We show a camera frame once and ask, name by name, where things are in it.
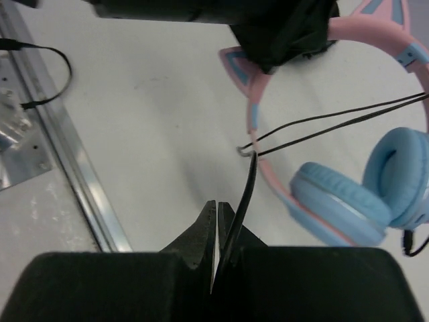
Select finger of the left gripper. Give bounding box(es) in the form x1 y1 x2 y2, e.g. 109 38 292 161
230 0 339 74

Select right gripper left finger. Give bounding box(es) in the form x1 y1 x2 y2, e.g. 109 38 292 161
160 200 217 294

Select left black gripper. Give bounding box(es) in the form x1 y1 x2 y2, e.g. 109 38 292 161
88 0 335 25

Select pink blue cat-ear headphones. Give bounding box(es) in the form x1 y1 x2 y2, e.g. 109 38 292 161
219 1 428 257

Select right metal mounting bracket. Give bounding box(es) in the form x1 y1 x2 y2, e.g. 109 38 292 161
1 50 52 190

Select small black base cable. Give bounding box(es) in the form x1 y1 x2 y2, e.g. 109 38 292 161
0 38 73 110

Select thin black audio cable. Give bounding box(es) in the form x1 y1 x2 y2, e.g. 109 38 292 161
210 92 429 294

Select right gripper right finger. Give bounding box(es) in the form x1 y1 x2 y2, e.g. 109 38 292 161
217 202 268 268

